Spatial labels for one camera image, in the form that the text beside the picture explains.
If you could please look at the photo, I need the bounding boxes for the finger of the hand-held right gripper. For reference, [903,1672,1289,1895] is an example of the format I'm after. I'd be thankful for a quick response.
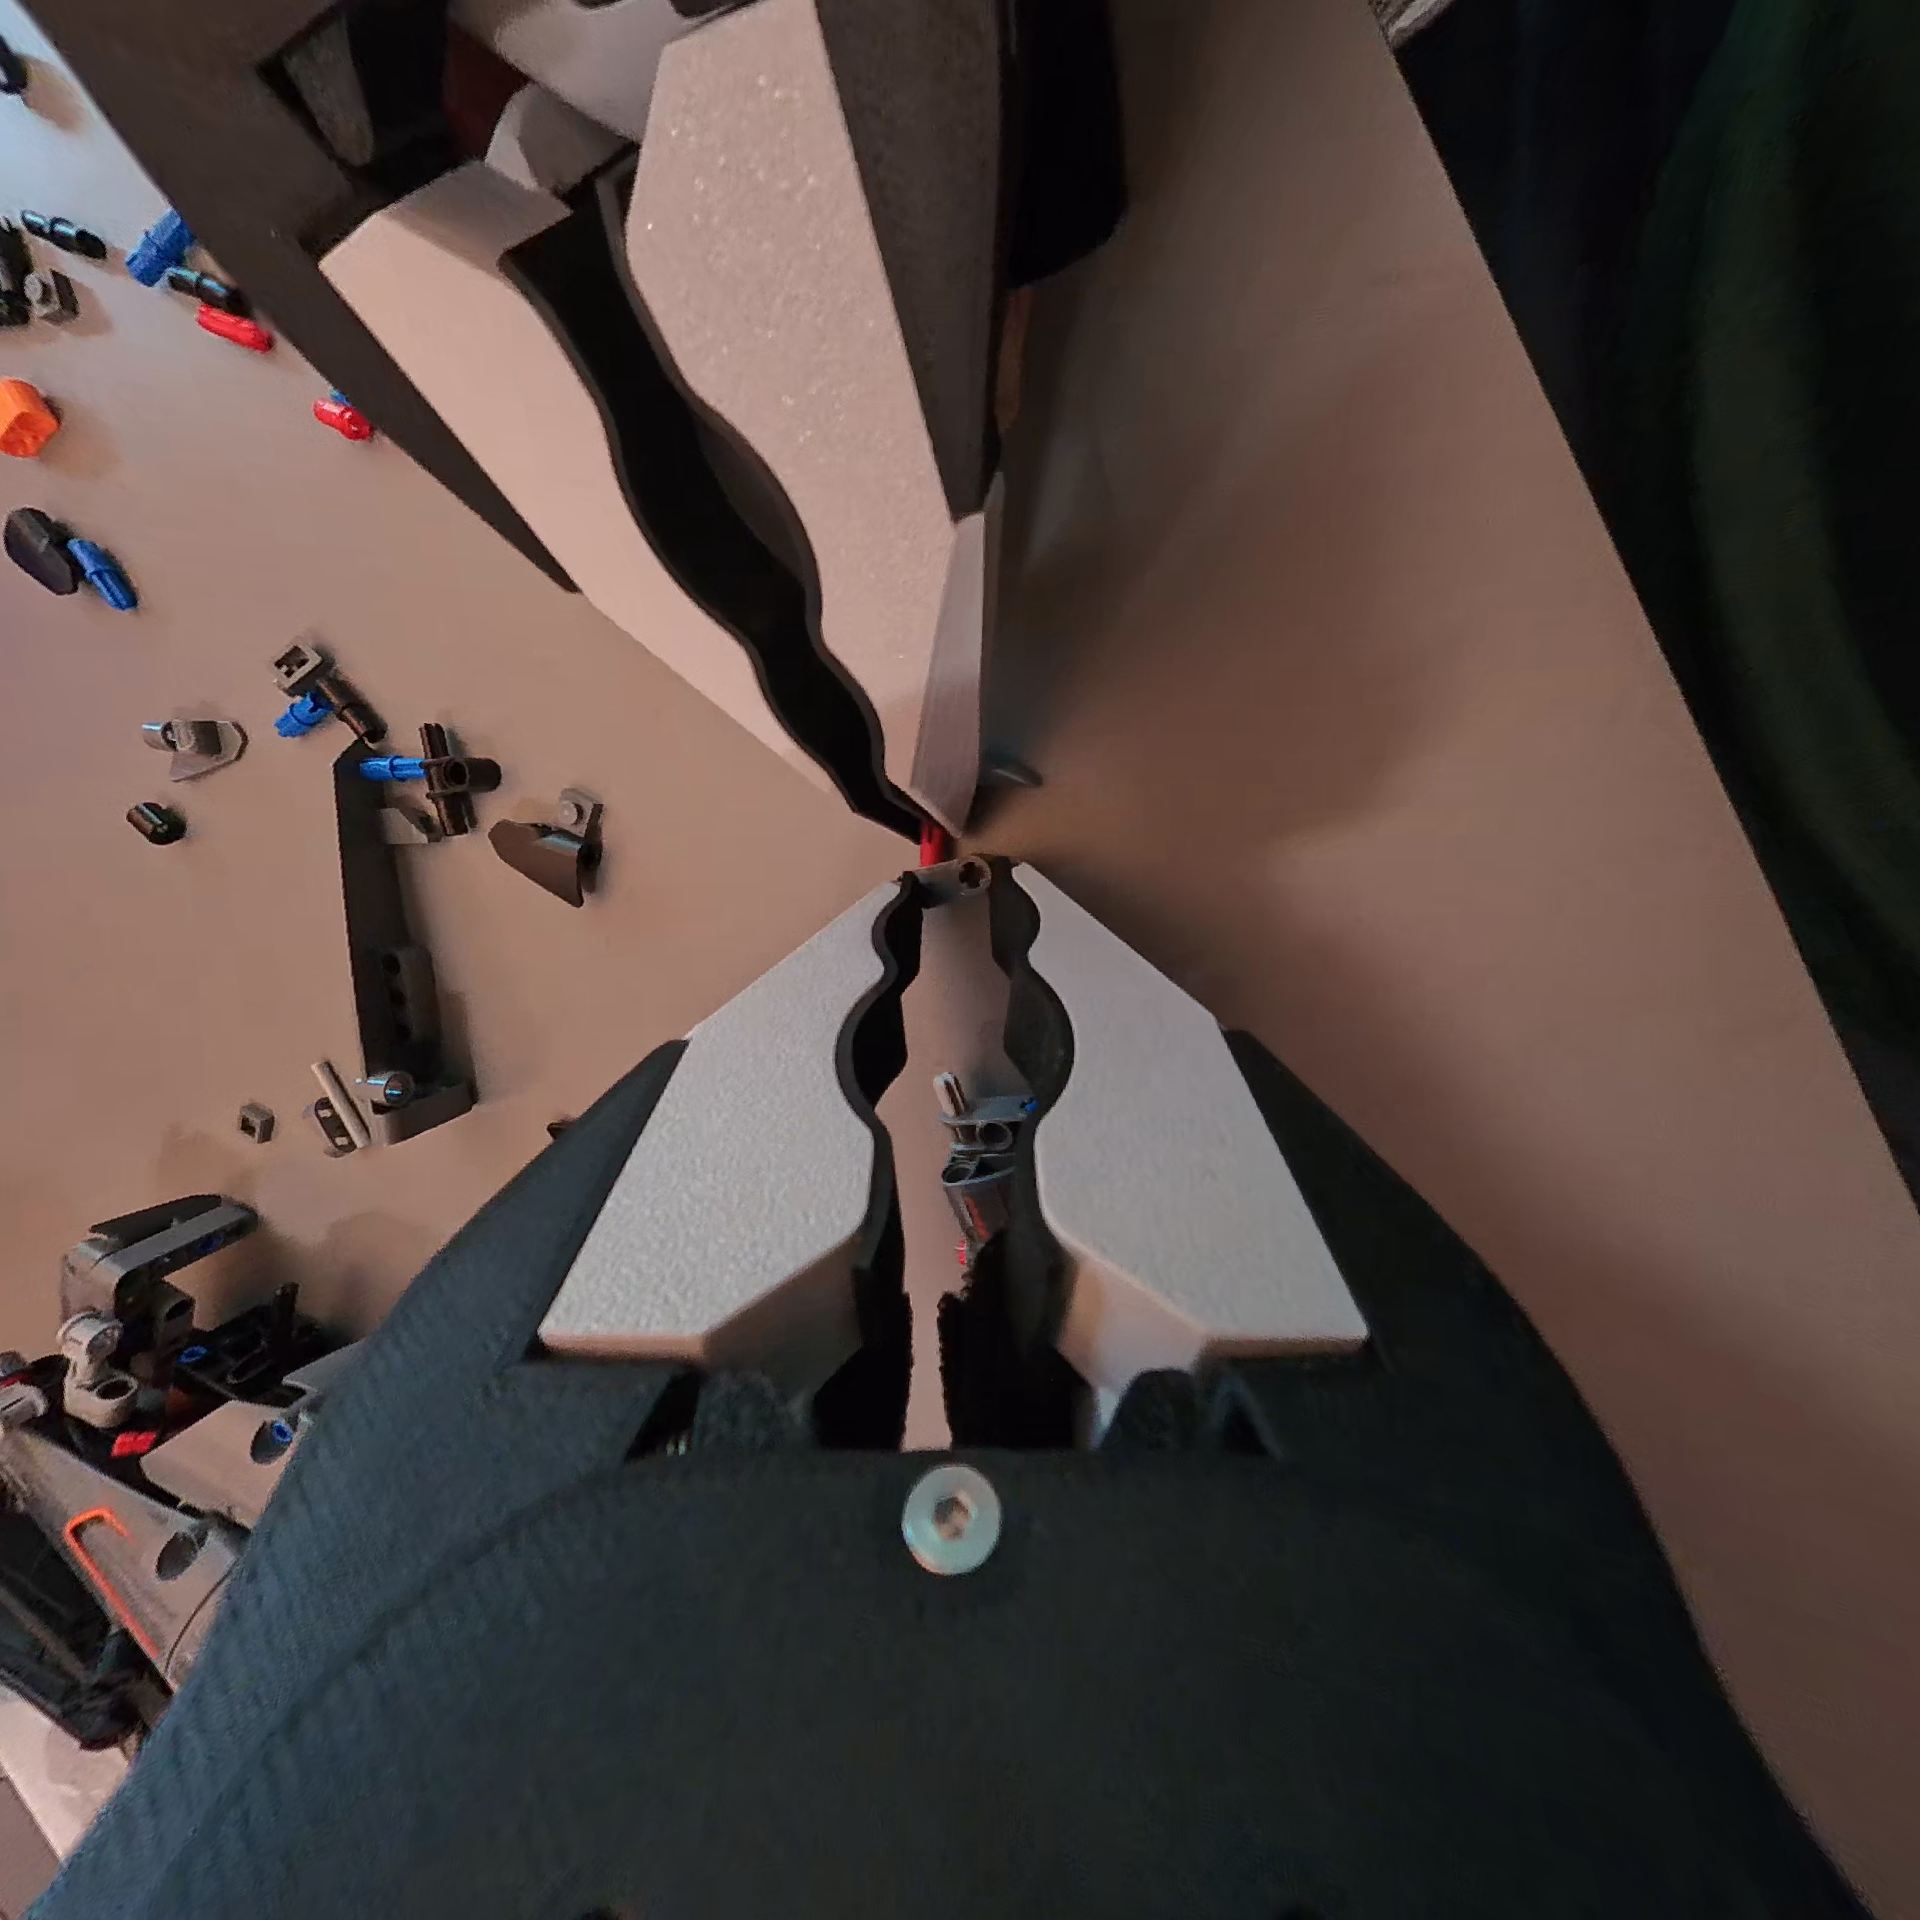
[319,81,935,838]
[620,0,1010,824]

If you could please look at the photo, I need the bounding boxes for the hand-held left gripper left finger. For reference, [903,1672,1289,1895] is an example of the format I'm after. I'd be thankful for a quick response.
[535,875,924,1448]

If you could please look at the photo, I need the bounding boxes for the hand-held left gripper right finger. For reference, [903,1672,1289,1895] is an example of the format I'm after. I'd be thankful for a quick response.
[942,866,1372,1448]

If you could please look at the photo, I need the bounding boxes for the dark grey lego wedge panel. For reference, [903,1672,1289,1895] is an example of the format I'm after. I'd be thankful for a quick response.
[930,1069,1041,1257]

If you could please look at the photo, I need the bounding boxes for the lego car model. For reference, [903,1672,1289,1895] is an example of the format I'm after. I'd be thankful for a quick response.
[0,1192,365,1759]

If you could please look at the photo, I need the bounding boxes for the dark grey lego fin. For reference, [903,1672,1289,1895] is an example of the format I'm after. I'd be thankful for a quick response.
[487,786,606,910]

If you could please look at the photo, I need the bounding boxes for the long dark grey lego beam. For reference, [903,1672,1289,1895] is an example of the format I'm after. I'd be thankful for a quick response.
[331,739,481,1149]

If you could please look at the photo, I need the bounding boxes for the black lego connector blue pin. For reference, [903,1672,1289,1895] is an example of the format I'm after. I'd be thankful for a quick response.
[358,723,502,836]

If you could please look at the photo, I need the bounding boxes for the scattered small lego pieces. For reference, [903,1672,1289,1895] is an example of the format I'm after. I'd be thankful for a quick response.
[0,31,392,850]

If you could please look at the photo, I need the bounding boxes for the grey lego wing piece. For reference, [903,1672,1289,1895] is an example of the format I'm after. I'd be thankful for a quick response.
[142,717,253,786]

